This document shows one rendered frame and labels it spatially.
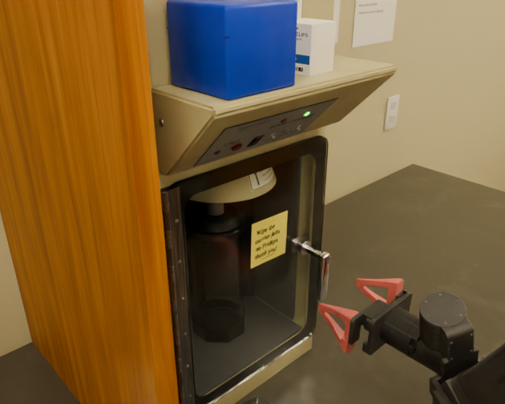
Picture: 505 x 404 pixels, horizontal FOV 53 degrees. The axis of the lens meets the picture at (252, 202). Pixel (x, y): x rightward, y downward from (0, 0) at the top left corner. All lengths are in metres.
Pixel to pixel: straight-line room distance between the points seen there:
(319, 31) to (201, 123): 0.20
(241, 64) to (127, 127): 0.13
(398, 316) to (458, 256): 0.67
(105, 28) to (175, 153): 0.16
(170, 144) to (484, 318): 0.85
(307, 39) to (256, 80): 0.12
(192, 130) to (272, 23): 0.13
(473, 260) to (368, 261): 0.27
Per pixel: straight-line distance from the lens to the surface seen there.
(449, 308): 0.70
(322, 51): 0.65
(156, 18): 0.58
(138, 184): 0.50
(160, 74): 0.59
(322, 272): 0.84
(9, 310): 1.13
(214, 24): 0.51
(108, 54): 0.47
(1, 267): 1.08
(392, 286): 0.84
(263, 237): 0.77
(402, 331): 0.77
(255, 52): 0.53
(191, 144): 0.54
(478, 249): 1.48
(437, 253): 1.42
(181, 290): 0.70
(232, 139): 0.58
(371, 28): 1.63
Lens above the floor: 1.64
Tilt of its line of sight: 26 degrees down
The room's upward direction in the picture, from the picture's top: straight up
